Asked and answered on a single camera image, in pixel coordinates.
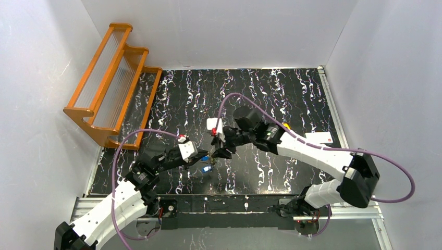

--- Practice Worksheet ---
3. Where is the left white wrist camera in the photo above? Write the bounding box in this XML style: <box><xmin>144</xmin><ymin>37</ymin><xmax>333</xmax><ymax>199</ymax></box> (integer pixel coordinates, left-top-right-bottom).
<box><xmin>178</xmin><ymin>135</ymin><xmax>198</xmax><ymax>163</ymax></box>

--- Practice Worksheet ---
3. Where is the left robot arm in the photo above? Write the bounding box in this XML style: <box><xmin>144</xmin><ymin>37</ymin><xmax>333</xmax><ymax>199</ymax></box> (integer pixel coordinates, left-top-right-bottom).
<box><xmin>54</xmin><ymin>142</ymin><xmax>208</xmax><ymax>249</ymax></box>

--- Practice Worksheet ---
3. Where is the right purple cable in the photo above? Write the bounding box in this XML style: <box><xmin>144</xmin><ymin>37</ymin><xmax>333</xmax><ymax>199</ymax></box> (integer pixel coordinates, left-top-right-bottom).
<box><xmin>216</xmin><ymin>92</ymin><xmax>416</xmax><ymax>239</ymax></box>

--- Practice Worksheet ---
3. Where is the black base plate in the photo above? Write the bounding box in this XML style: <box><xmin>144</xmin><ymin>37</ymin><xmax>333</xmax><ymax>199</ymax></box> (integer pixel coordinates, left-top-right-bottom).
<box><xmin>147</xmin><ymin>198</ymin><xmax>178</xmax><ymax>218</ymax></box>
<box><xmin>275</xmin><ymin>197</ymin><xmax>332</xmax><ymax>219</ymax></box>

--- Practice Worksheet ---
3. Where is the orange wooden rack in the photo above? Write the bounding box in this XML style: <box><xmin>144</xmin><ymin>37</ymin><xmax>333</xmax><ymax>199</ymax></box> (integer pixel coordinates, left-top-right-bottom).
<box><xmin>63</xmin><ymin>22</ymin><xmax>163</xmax><ymax>150</ymax></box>

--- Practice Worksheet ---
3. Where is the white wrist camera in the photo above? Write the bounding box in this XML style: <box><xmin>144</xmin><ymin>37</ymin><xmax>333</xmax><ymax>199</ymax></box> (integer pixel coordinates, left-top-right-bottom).
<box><xmin>178</xmin><ymin>135</ymin><xmax>198</xmax><ymax>163</ymax></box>
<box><xmin>206</xmin><ymin>118</ymin><xmax>226</xmax><ymax>142</ymax></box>

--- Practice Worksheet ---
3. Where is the blue key tag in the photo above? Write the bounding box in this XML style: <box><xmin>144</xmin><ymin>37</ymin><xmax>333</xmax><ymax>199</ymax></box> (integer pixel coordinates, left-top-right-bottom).
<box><xmin>202</xmin><ymin>165</ymin><xmax>213</xmax><ymax>173</ymax></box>

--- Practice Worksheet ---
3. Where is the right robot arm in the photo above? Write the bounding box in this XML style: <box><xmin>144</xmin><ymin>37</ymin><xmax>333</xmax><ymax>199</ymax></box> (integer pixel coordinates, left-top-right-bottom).
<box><xmin>206</xmin><ymin>106</ymin><xmax>380</xmax><ymax>214</ymax></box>

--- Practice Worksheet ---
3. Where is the purple cable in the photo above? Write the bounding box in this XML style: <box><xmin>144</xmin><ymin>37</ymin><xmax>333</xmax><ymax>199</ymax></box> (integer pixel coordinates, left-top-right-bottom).
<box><xmin>216</xmin><ymin>92</ymin><xmax>416</xmax><ymax>239</ymax></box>
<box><xmin>111</xmin><ymin>129</ymin><xmax>182</xmax><ymax>250</ymax></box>

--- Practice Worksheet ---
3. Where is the aluminium frame rail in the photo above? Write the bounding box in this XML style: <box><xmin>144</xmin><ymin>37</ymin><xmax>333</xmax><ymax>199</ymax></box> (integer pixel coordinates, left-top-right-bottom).
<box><xmin>65</xmin><ymin>67</ymin><xmax>392</xmax><ymax>250</ymax></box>

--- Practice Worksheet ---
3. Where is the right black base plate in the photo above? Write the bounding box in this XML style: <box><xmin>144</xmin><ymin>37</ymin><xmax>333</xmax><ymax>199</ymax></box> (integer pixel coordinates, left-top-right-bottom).
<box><xmin>275</xmin><ymin>197</ymin><xmax>332</xmax><ymax>219</ymax></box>

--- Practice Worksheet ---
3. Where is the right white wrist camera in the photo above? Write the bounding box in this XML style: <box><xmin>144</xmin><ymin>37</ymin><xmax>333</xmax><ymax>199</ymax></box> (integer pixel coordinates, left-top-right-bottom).
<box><xmin>206</xmin><ymin>118</ymin><xmax>226</xmax><ymax>142</ymax></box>

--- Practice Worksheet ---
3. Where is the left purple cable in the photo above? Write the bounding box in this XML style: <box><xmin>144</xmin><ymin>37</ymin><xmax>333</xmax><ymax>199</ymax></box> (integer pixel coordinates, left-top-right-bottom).
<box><xmin>111</xmin><ymin>129</ymin><xmax>182</xmax><ymax>250</ymax></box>

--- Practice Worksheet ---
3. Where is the white box red label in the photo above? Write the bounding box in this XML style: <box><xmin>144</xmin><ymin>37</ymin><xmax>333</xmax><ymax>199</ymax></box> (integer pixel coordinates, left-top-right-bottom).
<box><xmin>305</xmin><ymin>131</ymin><xmax>334</xmax><ymax>145</ymax></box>

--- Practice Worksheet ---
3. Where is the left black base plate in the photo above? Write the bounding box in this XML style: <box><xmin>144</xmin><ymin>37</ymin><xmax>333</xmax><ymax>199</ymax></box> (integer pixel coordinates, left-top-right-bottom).
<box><xmin>147</xmin><ymin>198</ymin><xmax>178</xmax><ymax>218</ymax></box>

